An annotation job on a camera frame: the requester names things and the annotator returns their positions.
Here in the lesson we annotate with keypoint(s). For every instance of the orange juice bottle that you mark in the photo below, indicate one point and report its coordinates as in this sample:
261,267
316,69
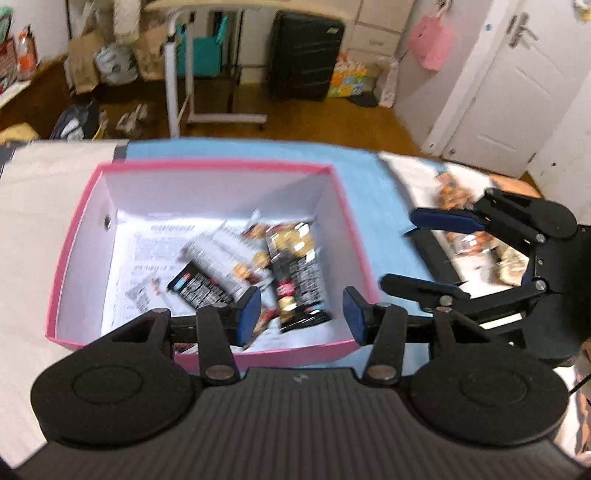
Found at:
26,55

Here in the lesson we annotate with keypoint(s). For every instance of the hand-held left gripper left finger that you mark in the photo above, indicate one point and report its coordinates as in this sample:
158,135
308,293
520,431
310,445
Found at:
249,316

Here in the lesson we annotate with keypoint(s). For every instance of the black snack packet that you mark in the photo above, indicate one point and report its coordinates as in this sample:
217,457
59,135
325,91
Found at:
434,253
201,286

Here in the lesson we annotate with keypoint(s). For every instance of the wooden-top rolling desk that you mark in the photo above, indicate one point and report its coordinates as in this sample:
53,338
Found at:
180,69

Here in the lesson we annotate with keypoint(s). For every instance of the white drawer cabinet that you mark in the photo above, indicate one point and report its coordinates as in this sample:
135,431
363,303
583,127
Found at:
378,32

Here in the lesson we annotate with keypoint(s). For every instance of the wooden nightstand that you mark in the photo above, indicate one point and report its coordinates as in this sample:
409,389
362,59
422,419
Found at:
32,101

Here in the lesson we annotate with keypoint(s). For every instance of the printed paper sheet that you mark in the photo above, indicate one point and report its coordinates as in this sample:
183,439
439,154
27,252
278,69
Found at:
147,249

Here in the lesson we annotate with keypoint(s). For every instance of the black bag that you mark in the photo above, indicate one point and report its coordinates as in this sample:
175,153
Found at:
74,120

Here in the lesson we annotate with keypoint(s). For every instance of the pink hanging bag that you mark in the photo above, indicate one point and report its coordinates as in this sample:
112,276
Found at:
431,41

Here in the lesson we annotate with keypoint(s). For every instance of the clear tray of coated peanuts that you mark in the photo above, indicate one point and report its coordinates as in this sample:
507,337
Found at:
455,189

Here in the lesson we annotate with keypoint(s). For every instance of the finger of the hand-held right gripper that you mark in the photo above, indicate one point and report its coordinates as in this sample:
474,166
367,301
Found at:
415,286
443,220

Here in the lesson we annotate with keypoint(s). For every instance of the teal bag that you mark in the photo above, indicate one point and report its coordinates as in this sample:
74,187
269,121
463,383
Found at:
205,55

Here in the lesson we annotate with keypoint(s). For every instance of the black printed cracker packet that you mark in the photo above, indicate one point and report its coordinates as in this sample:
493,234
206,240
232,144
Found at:
298,277

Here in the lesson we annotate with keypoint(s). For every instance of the pink cardboard box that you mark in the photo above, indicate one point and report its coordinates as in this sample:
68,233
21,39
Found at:
207,194

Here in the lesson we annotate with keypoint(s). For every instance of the brown paper bag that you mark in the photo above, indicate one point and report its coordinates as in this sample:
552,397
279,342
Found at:
85,67
150,55

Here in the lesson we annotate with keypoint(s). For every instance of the white printed bag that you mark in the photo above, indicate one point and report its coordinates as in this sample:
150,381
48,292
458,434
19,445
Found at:
115,64

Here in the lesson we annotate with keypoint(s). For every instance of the white patterned plastic bag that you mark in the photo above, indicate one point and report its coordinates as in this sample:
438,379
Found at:
388,85

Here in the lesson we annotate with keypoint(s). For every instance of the pale slippers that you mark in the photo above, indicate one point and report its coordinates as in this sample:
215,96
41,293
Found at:
131,117

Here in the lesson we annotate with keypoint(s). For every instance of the white door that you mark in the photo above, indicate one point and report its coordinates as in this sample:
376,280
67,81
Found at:
508,101

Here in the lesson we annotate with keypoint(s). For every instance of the black suitcase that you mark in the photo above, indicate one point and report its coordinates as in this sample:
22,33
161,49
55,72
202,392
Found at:
302,55

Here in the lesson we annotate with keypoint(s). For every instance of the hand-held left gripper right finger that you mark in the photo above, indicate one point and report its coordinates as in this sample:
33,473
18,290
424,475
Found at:
353,316

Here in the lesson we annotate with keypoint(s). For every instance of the yellow pillow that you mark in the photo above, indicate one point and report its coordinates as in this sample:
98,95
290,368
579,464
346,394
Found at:
16,133

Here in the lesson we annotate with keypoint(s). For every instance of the beige snack bag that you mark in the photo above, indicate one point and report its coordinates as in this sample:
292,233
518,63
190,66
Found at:
511,266

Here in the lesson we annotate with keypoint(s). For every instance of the black slippers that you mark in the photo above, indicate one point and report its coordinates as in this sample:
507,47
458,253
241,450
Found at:
362,100

